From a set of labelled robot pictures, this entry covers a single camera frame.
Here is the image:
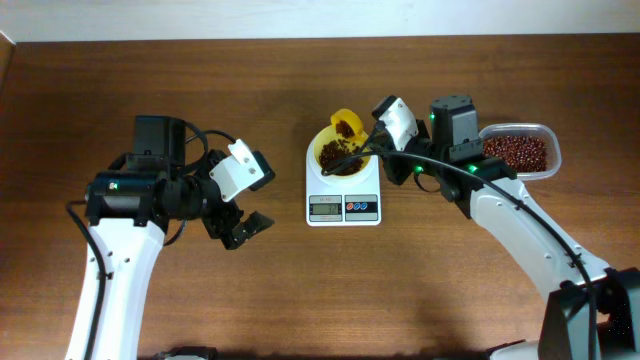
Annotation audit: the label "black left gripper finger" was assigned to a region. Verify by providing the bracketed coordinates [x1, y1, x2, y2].
[220, 227, 250, 250]
[240, 211, 275, 238]

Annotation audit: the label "yellow plastic measuring scoop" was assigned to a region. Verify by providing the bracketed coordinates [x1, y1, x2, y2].
[330, 108, 366, 141]

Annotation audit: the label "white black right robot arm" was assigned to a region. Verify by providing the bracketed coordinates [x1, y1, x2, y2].
[372, 95, 639, 359]

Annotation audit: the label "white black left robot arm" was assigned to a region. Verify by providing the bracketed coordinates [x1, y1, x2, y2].
[66, 115, 275, 359]

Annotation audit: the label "white digital kitchen scale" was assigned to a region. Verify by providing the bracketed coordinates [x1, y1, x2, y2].
[305, 126, 382, 227]

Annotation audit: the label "red beans in bowl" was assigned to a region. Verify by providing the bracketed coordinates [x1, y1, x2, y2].
[314, 125, 362, 170]

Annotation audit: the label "yellow plastic bowl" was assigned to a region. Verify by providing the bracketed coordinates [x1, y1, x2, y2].
[312, 126, 369, 177]

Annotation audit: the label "red beans in container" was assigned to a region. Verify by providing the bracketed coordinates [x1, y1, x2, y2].
[484, 135, 547, 173]

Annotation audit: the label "clear plastic container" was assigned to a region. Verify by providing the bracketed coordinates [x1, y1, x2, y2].
[479, 123, 562, 181]

